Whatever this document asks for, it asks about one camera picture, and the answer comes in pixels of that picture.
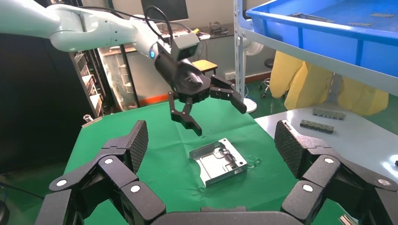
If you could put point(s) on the thin silver metal strip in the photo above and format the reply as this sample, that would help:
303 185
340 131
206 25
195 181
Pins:
93 121

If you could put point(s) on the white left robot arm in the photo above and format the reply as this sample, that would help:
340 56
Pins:
77 28

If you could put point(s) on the dark glass door cabinet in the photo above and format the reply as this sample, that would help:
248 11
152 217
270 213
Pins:
118 77

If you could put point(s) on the black seat swivel stool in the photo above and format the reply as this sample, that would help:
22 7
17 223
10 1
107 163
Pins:
269 63

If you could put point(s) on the yellow fabric cover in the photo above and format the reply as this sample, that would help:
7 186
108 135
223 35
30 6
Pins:
307 84

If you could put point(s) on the ribbed grey metal bar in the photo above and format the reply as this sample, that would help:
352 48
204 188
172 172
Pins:
329 114
316 126

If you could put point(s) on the white pedestal fan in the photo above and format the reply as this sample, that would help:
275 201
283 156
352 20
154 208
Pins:
253 48

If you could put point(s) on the silver metal piece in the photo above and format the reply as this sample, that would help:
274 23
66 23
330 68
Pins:
346 220

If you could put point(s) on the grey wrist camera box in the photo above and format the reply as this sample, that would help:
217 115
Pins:
183 45

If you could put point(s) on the flat tan strip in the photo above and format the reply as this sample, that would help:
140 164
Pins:
360 24

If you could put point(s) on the dark sheet metal part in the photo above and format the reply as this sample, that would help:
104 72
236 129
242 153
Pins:
311 17

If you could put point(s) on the yellow seat stool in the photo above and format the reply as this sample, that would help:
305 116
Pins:
205 65

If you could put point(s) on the blue plastic bin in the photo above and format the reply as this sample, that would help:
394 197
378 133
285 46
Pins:
329 43

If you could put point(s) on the small glass vial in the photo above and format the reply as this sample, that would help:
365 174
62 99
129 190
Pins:
88 118

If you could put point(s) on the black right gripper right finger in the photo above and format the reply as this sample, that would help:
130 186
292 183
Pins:
320 172

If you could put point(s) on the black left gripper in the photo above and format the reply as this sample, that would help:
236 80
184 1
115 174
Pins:
186 82

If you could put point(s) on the stamped sheet metal part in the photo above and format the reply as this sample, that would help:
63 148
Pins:
217 164

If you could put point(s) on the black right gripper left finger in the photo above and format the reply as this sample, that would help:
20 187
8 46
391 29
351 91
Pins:
118 174

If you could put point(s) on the black monitor screen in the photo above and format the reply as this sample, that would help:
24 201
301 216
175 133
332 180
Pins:
168 9

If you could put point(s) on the white metal shelf rack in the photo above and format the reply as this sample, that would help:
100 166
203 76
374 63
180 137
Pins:
351 143

